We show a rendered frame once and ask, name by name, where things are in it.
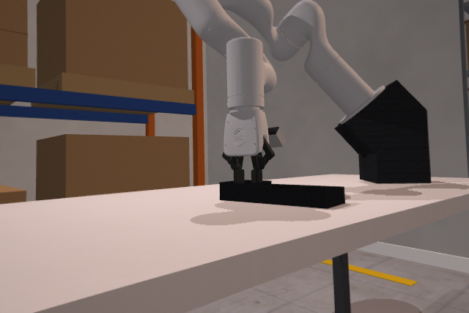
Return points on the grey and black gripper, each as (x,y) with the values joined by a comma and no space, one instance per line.
(246,134)

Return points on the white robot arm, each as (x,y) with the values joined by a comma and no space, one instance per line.
(250,75)

